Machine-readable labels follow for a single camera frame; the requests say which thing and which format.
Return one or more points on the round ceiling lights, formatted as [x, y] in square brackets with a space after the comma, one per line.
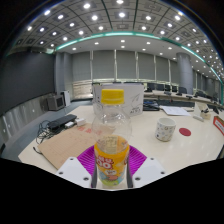
[121, 15]

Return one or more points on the row of black office chairs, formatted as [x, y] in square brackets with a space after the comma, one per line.
[182, 90]

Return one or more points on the black desk console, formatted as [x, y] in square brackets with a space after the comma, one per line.
[150, 106]

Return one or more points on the brown paper envelope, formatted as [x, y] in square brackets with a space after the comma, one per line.
[65, 145]

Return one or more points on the black flat device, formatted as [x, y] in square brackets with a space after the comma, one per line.
[61, 121]

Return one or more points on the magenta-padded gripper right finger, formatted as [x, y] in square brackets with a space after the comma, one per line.
[148, 170]

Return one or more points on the white power strip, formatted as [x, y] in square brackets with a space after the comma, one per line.
[198, 118]

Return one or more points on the open red cardboard box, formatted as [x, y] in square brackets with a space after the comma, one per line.
[219, 125]

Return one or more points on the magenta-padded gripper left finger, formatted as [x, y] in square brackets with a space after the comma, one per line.
[71, 170]

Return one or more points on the white printed paper sheet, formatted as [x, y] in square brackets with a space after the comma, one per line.
[175, 110]

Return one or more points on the grey box monitor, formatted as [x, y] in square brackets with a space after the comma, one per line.
[55, 102]

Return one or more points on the yellow-capped clear drink bottle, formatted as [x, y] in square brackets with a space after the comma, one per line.
[111, 160]

